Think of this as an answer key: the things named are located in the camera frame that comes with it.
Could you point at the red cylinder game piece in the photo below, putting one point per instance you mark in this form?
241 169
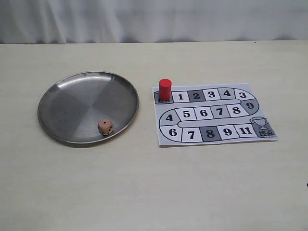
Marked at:
165 89

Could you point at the wooden die with black pips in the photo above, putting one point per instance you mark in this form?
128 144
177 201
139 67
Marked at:
105 127

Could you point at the printed paper game board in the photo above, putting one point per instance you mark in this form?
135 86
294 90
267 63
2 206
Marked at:
210 114

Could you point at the round stainless steel plate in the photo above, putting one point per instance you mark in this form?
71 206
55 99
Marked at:
70 110

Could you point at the white curtain backdrop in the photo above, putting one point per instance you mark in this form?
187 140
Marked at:
128 21

